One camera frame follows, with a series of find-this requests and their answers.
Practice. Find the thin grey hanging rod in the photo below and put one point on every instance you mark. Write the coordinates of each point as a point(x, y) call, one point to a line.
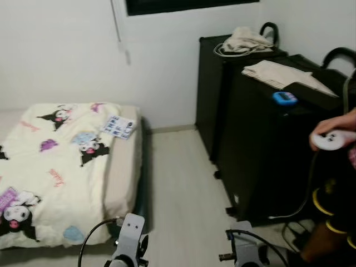
point(118, 28)

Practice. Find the cream cartoon-print comforter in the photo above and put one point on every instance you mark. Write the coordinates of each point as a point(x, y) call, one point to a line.
point(50, 167)

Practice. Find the dark window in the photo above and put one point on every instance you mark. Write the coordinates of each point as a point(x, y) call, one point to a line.
point(189, 5)

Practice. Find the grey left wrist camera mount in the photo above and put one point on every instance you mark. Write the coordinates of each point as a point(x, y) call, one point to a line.
point(132, 233)

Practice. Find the black flat board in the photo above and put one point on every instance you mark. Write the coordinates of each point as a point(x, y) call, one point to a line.
point(311, 95)

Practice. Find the blue round timer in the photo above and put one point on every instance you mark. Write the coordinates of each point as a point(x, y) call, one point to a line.
point(284, 98)

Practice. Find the white handheld controller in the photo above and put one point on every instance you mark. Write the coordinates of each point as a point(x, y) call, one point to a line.
point(331, 140)

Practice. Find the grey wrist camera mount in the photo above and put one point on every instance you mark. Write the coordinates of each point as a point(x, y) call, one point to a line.
point(132, 233)
point(246, 242)

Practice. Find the folded beige cloth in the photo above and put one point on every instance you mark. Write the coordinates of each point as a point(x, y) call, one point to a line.
point(283, 75)

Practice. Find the bed with white sheet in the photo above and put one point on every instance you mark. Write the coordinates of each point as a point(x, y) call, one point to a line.
point(122, 178)

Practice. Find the person hand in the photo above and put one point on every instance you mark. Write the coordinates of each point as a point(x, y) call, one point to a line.
point(325, 127)

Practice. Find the crumpled beige cloth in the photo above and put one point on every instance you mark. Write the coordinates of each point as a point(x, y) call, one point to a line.
point(247, 39)

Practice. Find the black wardrobe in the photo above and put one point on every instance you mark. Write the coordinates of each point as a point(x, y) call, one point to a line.
point(208, 100)
point(267, 161)

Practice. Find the person forearm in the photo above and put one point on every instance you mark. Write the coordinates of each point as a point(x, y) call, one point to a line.
point(347, 119)

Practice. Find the black yellow-trimmed shorts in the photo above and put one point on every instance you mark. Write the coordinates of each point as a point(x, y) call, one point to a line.
point(339, 206)

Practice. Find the person bare lower leg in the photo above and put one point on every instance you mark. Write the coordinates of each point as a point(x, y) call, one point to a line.
point(320, 245)

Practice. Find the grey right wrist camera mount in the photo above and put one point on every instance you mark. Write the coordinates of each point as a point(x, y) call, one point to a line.
point(246, 242)

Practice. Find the white book blue lettering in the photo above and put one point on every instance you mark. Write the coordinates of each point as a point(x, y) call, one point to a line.
point(119, 127)

